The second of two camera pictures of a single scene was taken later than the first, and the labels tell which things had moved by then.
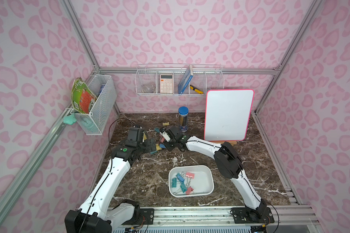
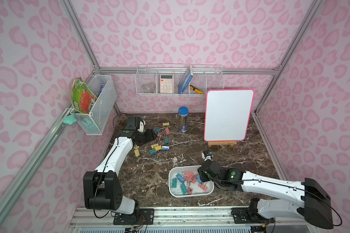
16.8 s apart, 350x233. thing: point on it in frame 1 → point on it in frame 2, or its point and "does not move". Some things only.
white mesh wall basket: (95, 122) does not move
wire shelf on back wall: (178, 79) does not move
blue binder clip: (182, 179) does not move
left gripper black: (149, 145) → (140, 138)
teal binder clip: (174, 182) does not move
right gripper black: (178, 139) → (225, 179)
